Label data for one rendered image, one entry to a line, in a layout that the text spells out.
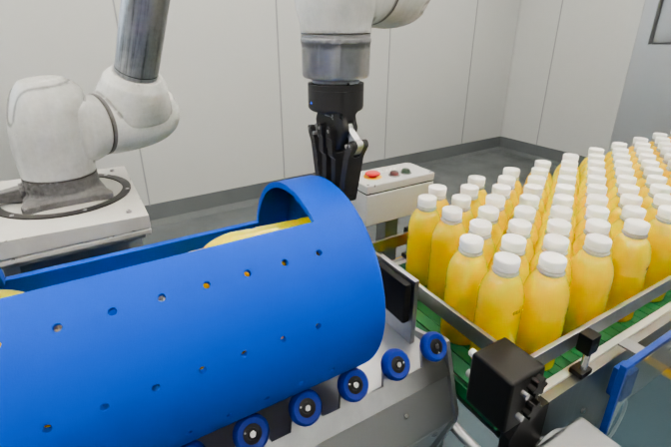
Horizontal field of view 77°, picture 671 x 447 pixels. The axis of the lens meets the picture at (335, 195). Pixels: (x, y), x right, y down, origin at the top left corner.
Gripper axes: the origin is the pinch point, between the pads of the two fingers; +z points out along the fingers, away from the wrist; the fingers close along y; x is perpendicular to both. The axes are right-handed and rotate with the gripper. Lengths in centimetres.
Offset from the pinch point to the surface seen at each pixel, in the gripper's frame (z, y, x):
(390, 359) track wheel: 18.4, -12.2, -2.2
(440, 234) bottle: 10.8, 3.1, -25.6
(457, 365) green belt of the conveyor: 26.4, -12.4, -16.7
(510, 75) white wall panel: 27, 291, -413
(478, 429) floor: 116, 22, -77
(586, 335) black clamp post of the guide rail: 18.0, -24.0, -31.5
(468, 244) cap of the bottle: 6.4, -8.0, -20.7
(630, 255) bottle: 12, -19, -50
